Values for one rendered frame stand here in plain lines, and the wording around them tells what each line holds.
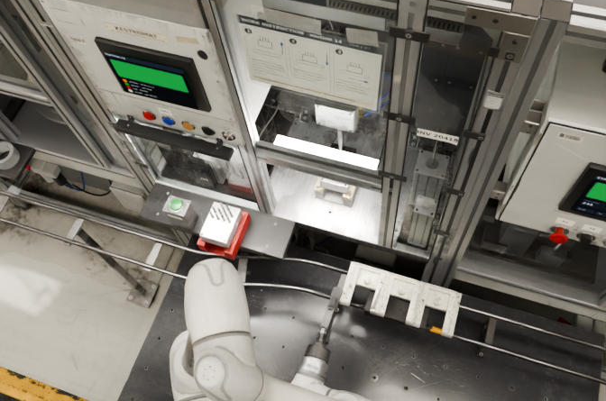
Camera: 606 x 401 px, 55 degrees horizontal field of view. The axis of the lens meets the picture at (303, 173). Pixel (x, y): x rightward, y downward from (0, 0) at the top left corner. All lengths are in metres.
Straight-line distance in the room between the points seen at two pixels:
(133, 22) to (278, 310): 1.19
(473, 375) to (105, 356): 1.70
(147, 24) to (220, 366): 0.73
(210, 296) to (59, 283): 1.95
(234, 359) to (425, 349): 0.97
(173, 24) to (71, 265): 2.11
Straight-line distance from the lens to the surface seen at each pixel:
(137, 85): 1.53
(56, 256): 3.29
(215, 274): 1.37
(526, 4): 1.02
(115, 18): 1.38
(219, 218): 1.94
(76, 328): 3.11
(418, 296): 1.95
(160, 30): 1.33
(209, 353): 1.29
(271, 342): 2.13
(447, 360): 2.12
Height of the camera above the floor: 2.74
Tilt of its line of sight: 61 degrees down
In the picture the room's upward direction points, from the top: 9 degrees counter-clockwise
